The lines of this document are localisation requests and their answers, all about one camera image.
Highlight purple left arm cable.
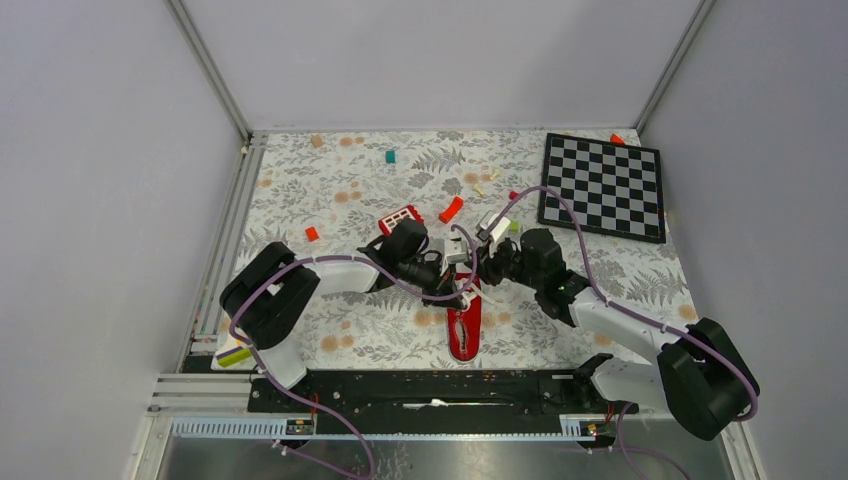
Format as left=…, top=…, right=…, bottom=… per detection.
left=228, top=223, right=480, bottom=480

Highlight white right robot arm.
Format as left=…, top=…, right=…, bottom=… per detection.
left=476, top=227, right=760, bottom=440

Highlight black grey chessboard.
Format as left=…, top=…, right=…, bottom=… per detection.
left=541, top=133, right=667, bottom=244

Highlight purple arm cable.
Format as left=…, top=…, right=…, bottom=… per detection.
left=228, top=223, right=480, bottom=480
left=476, top=185, right=761, bottom=480

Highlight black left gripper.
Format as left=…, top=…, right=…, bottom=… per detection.
left=399, top=256, right=463, bottom=311

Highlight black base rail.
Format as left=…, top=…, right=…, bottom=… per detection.
left=247, top=369, right=624, bottom=436

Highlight yellow green block stack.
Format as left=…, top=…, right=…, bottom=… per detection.
left=213, top=344, right=251, bottom=369

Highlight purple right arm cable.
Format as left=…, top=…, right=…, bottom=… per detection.
left=476, top=185, right=761, bottom=480

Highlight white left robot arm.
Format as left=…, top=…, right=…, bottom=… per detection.
left=219, top=219, right=474, bottom=411

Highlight red canvas sneaker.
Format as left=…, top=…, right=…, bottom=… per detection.
left=446, top=272, right=504, bottom=364

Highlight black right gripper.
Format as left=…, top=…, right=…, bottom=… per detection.
left=464, top=233, right=543, bottom=291

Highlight red white window brick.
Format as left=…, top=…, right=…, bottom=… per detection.
left=378, top=205, right=424, bottom=235

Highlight orange red curved block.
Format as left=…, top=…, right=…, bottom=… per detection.
left=438, top=196, right=464, bottom=224

